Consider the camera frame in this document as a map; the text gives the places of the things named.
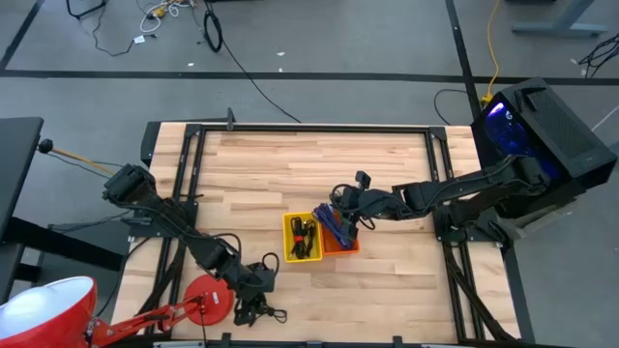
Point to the grey desk leg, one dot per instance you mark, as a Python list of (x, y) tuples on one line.
[(561, 24)]

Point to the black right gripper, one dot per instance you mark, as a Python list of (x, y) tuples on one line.
[(365, 205)]

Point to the orange plastic basket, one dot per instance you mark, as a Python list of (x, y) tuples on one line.
[(333, 247)]

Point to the wooden stick with black knob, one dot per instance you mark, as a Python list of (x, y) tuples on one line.
[(46, 146)]

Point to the yellow plastic basket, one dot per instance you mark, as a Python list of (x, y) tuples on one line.
[(315, 253)]

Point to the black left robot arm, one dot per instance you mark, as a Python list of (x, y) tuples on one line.
[(193, 241)]

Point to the black side desk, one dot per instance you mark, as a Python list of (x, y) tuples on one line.
[(17, 154)]

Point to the black aluminium table frame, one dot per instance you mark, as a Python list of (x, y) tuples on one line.
[(314, 128)]

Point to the black computer tower blue light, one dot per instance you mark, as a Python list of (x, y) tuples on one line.
[(566, 125)]

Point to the red desk lamp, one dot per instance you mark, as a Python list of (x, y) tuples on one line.
[(208, 297)]

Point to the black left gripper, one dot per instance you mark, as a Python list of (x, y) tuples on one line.
[(254, 296)]

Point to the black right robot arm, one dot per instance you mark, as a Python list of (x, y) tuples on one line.
[(459, 186)]

